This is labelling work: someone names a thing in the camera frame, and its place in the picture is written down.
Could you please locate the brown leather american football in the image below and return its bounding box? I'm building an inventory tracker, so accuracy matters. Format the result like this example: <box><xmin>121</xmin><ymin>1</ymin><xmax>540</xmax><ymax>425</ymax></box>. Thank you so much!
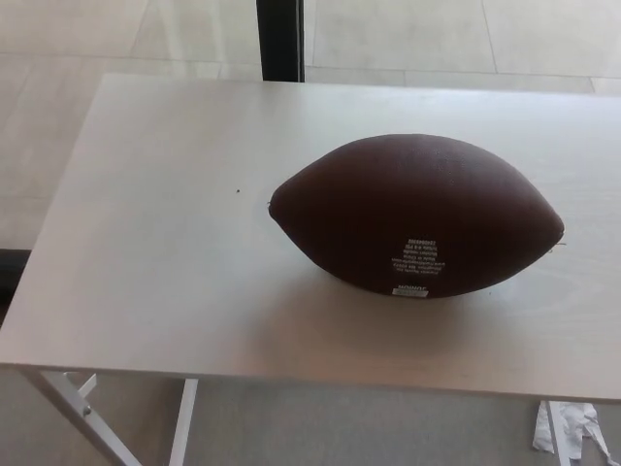
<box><xmin>268</xmin><ymin>135</ymin><xmax>567</xmax><ymax>299</ymax></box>

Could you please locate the white metal table leg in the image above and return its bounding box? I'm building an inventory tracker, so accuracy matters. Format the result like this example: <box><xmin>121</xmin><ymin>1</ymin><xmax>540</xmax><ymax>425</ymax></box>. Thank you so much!
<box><xmin>543</xmin><ymin>400</ymin><xmax>570</xmax><ymax>466</ymax></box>
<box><xmin>167</xmin><ymin>378</ymin><xmax>200</xmax><ymax>466</ymax></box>
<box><xmin>18</xmin><ymin>368</ymin><xmax>143</xmax><ymax>466</ymax></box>

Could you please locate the crumpled white paper scrap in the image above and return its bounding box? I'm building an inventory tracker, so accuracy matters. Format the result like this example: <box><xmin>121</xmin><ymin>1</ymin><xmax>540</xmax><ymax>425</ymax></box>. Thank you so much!
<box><xmin>531</xmin><ymin>400</ymin><xmax>614</xmax><ymax>463</ymax></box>

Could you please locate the black window frame post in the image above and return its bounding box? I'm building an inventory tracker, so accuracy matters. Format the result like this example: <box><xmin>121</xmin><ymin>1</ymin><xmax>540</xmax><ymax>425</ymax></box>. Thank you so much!
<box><xmin>256</xmin><ymin>0</ymin><xmax>307</xmax><ymax>83</ymax></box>

